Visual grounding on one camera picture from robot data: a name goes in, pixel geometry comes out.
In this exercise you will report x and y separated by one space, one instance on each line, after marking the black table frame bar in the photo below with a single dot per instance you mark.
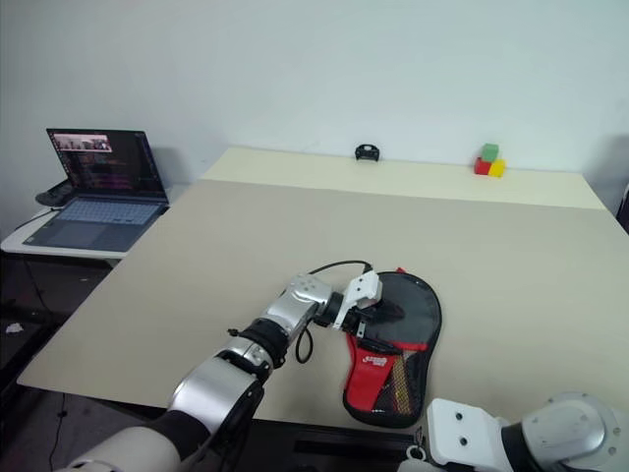
344 450

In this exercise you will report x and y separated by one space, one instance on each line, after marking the red and black paddle case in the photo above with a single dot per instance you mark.
366 388

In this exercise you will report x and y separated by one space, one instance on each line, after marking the crumpled white paper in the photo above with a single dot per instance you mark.
15 328

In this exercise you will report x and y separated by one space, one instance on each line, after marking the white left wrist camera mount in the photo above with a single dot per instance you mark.
361 287

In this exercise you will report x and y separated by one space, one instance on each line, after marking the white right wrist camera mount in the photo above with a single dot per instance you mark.
462 432

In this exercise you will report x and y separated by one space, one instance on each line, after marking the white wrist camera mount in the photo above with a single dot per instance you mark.
462 432
361 287

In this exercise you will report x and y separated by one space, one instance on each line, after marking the white fluffy zipper pompom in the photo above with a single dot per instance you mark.
412 467

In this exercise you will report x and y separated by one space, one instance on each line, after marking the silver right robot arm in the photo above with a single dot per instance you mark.
570 428

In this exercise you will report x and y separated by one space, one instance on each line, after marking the white side table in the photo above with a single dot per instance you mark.
15 243

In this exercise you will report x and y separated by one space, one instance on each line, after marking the small black clamp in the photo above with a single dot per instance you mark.
366 153

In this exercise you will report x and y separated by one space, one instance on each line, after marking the red cube block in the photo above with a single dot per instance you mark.
481 166

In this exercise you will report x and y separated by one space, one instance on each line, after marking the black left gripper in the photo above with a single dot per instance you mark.
356 322

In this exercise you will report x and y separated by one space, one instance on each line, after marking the grey open laptop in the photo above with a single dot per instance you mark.
93 221

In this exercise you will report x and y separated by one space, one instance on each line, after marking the green cube block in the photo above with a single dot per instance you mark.
490 152

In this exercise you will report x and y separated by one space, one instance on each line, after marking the yellow block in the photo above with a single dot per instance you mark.
497 168

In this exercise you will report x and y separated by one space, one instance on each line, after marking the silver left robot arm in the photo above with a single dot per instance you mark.
290 307

